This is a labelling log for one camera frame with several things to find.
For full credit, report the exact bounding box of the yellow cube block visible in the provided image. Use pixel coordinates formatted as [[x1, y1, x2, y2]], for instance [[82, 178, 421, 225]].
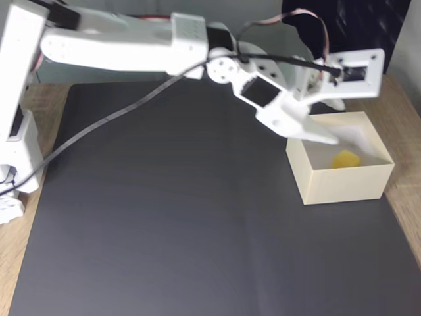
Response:
[[331, 149, 362, 169]]

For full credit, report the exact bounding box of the white open cardboard box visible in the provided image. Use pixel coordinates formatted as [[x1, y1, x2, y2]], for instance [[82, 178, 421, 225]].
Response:
[[285, 111, 395, 206]]

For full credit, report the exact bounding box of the black hanging cloth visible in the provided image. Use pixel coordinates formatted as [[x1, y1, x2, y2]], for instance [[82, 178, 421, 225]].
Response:
[[281, 0, 412, 76]]

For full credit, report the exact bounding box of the dark grey table mat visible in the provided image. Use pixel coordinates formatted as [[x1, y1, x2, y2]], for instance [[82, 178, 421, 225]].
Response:
[[7, 74, 421, 316]]

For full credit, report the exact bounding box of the red white black servo cable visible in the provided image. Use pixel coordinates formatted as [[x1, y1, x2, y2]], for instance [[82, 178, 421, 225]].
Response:
[[235, 11, 331, 65]]

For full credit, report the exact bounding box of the white camera mount frame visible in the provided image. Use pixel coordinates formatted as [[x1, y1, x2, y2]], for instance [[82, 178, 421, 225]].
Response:
[[293, 48, 386, 115]]

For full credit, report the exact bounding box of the thick black cable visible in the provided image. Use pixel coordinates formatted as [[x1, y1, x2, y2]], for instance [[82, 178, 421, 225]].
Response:
[[0, 52, 343, 196]]

